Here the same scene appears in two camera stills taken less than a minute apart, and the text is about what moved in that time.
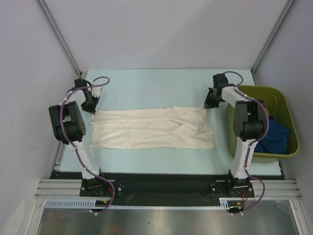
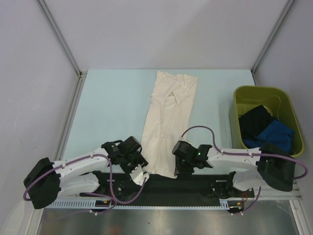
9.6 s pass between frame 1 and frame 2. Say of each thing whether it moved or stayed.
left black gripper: moved
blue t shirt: stayed
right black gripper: moved
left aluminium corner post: stayed
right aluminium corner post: stayed
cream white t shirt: moved
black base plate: stayed
